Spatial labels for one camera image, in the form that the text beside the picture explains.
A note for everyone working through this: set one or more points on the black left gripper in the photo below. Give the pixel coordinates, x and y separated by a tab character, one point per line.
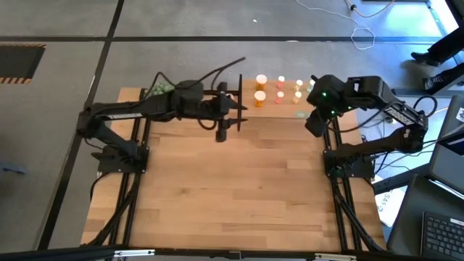
217	105

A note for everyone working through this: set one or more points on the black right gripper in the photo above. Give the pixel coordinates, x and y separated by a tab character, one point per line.
326	96

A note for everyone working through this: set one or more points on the yellow-green medicine bottle white cap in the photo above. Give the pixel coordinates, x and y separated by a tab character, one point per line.
299	83

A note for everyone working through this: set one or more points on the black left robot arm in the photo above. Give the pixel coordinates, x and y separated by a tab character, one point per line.
108	108

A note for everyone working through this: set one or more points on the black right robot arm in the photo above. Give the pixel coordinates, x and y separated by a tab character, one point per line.
366	90

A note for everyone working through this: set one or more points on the green plant in white pot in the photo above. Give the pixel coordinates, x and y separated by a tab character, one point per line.
161	88

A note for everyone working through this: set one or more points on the black desk leg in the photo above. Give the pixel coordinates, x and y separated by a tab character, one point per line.
398	179

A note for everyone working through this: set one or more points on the person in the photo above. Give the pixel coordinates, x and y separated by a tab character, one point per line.
442	47

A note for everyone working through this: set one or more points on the white paper sheet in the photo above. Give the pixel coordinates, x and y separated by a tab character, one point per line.
389	210

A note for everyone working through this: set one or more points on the grey laptop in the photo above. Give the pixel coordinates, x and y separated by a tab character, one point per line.
449	159

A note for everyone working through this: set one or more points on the dark laptop with keyboard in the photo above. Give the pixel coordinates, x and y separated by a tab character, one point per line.
409	224

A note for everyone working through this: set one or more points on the dark hatch with hazard stripes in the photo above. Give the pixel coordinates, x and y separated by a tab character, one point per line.
18	61

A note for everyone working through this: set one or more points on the grey floor object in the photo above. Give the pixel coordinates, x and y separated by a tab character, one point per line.
11	168

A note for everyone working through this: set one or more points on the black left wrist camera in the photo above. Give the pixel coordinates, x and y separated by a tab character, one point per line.
221	136

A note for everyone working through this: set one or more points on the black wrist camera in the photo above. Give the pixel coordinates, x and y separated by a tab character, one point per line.
315	125
221	136

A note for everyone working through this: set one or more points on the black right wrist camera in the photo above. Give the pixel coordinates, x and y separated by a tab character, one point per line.
315	125

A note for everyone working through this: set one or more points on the wooden shelf black frame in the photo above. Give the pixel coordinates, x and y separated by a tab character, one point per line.
275	110

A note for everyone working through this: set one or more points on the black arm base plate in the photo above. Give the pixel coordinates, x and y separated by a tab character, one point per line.
105	165
362	170

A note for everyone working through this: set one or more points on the black desk leg frame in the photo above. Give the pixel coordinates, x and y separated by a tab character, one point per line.
409	92

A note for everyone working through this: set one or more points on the black table-level camera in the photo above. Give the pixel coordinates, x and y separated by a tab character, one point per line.
234	254

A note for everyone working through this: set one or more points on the black diagonal frame brace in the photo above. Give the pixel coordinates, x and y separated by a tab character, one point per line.
107	224
367	232

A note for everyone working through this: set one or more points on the silver aluminium bracket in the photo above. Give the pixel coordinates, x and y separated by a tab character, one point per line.
134	252
335	256

